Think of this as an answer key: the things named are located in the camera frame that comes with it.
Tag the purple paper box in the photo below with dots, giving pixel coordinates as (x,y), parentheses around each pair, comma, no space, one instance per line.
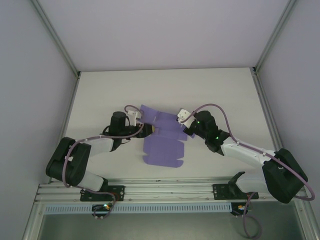
(163,150)

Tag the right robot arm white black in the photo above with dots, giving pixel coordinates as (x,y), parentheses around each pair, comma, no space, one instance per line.
(282,180)

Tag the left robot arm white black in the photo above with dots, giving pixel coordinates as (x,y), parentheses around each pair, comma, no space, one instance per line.
(67,162)

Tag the small electronics board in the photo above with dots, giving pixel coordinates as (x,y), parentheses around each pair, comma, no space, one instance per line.
(102,208)
(240,208)

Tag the aluminium table side rail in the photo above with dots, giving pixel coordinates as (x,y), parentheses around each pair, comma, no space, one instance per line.
(268,112)
(67,112)

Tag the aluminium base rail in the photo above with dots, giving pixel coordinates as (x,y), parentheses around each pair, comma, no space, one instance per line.
(170,191)

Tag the aluminium frame post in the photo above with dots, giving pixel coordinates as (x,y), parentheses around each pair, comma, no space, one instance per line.
(275,37)
(57,40)

